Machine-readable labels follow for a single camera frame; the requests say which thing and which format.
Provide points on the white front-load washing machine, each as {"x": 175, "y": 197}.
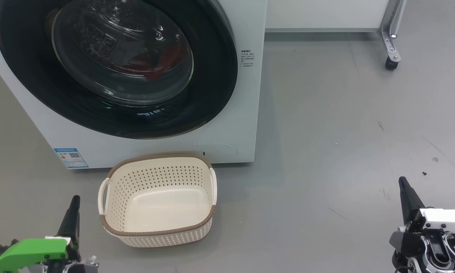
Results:
{"x": 246, "y": 113}

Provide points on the dark round glass washer door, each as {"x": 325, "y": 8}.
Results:
{"x": 41, "y": 76}

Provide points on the white cart panel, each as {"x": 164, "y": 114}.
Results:
{"x": 326, "y": 15}

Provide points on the black caster wheel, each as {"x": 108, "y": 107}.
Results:
{"x": 391, "y": 63}

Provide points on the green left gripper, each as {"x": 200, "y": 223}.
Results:
{"x": 26, "y": 254}

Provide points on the blue energy label sticker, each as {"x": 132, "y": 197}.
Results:
{"x": 72, "y": 157}

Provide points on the silver metal cart leg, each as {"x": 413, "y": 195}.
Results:
{"x": 388, "y": 30}

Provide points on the red and white garment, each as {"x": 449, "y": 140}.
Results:
{"x": 163, "y": 70}

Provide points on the cream perforated basket brown rim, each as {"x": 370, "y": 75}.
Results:
{"x": 155, "y": 212}

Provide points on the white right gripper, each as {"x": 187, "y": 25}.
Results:
{"x": 447, "y": 222}

